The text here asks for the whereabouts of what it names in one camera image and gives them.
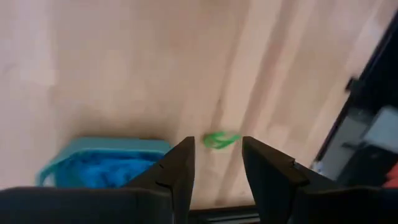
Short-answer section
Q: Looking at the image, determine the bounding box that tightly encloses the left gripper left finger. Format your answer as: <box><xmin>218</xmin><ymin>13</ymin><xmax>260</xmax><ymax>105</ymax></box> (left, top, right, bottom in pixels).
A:
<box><xmin>0</xmin><ymin>136</ymin><xmax>196</xmax><ymax>224</ymax></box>

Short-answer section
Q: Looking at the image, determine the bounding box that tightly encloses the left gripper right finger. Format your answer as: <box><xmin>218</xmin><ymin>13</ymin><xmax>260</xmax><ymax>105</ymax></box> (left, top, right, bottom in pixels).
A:
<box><xmin>242</xmin><ymin>136</ymin><xmax>398</xmax><ymax>224</ymax></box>

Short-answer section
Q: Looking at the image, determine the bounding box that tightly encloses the teal green plastic basket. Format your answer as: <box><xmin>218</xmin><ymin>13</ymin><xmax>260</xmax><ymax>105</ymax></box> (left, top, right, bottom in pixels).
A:
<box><xmin>35</xmin><ymin>136</ymin><xmax>172</xmax><ymax>189</ymax></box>

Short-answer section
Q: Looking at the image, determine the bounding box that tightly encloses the black hazard-striped floor mat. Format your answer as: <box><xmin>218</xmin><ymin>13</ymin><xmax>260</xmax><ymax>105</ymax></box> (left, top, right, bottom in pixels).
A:
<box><xmin>337</xmin><ymin>144</ymin><xmax>398</xmax><ymax>189</ymax></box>

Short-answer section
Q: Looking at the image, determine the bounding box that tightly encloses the black aluminium table frame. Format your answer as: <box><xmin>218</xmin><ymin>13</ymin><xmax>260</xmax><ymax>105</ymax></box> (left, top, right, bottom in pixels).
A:
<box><xmin>189</xmin><ymin>12</ymin><xmax>398</xmax><ymax>224</ymax></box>

